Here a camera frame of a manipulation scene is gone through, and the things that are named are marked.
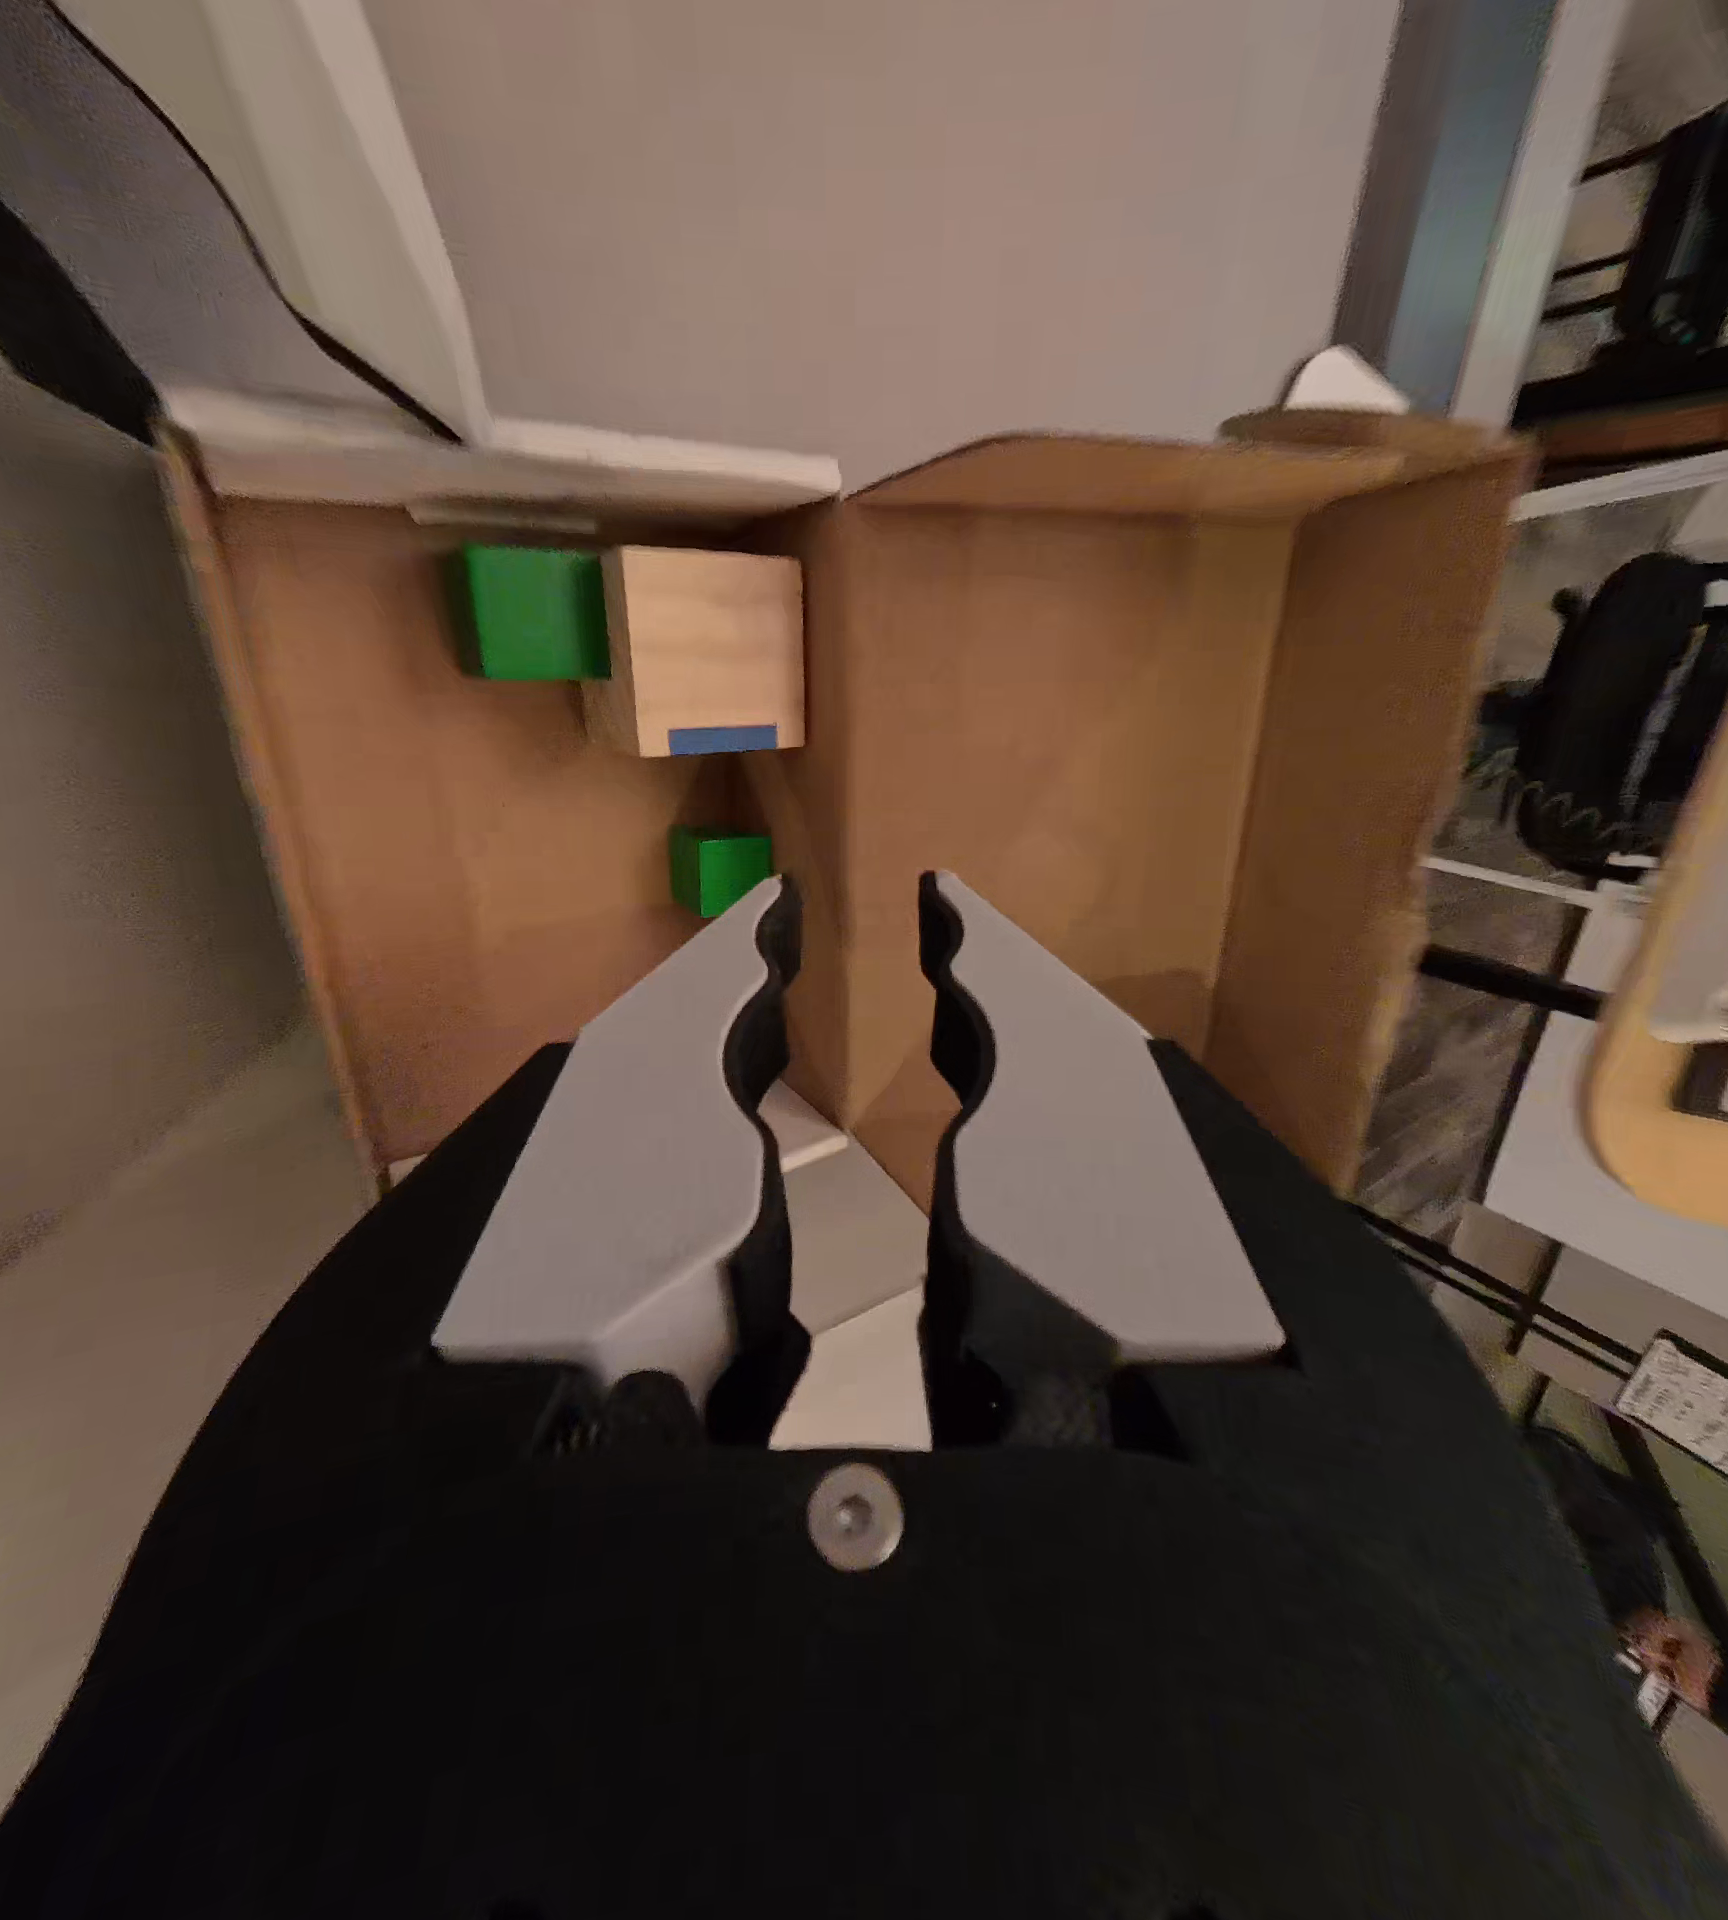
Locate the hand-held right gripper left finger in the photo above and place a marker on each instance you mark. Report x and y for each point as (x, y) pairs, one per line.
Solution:
(624, 1171)

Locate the green wooden cube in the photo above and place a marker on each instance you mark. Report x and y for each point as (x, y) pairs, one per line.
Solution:
(524, 616)
(721, 875)

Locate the large plain wooden cube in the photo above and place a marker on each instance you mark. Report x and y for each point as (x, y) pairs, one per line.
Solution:
(708, 647)

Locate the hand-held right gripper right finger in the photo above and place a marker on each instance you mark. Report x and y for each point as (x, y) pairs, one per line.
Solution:
(1103, 1199)

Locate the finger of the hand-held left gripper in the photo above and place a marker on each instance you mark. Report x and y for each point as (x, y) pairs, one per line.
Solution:
(310, 180)
(130, 226)

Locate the black office chair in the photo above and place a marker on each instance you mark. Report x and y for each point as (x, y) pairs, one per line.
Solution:
(1690, 226)
(1600, 705)

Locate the wooden sign board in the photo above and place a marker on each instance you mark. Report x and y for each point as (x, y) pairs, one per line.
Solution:
(1627, 1110)

